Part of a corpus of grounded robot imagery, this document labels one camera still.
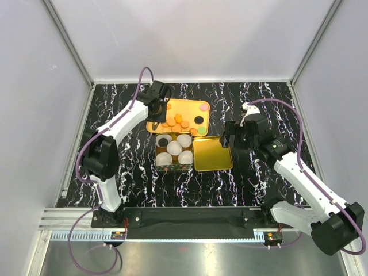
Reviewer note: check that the pink sandwich cookie right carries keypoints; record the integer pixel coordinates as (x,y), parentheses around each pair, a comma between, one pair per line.
(204,107)

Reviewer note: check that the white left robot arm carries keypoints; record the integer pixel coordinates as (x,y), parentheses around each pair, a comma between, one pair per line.
(99,156)

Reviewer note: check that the small round dotted biscuit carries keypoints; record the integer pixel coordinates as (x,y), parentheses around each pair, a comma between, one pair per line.
(176,128)

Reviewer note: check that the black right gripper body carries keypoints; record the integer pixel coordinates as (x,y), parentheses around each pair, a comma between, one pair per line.
(242,141)

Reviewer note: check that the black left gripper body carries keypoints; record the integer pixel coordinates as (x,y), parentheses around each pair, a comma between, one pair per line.
(160,117)

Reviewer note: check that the black sandwich cookie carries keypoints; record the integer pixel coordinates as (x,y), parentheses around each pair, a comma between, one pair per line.
(199,120)
(163,142)

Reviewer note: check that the yellow plastic tray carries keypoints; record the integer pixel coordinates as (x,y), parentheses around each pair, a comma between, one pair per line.
(188,109)

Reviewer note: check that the gold tin lid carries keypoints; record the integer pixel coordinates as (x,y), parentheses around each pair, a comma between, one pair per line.
(209,155)

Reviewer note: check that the green sandwich cookie right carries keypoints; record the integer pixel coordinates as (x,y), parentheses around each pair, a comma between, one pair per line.
(202,130)

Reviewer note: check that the orange fish cookie centre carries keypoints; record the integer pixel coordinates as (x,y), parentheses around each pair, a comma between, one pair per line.
(178,118)

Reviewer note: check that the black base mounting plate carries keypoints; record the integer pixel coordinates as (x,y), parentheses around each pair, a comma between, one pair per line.
(187,223)

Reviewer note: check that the white paper cup bottom-right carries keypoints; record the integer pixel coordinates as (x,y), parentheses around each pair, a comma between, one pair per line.
(185,157)

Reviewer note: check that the white paper cup top-right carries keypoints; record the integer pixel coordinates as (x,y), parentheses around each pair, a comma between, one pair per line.
(184,140)

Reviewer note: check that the plain orange macaron cookie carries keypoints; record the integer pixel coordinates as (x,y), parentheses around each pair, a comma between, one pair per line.
(185,124)

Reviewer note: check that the green decorated cookie tin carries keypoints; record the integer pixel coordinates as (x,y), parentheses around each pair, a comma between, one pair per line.
(175,164)

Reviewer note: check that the white paper cup centre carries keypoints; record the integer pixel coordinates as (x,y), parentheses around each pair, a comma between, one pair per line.
(174,148)

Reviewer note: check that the white paper cup bottom-left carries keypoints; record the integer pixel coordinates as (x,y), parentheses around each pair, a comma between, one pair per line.
(163,159)

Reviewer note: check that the orange swirl cookie lower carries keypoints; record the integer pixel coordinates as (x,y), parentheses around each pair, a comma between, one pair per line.
(193,131)

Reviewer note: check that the white paper cup top-left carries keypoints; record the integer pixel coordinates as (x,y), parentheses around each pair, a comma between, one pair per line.
(168,137)

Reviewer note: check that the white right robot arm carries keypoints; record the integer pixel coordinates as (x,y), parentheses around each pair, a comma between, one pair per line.
(332,223)

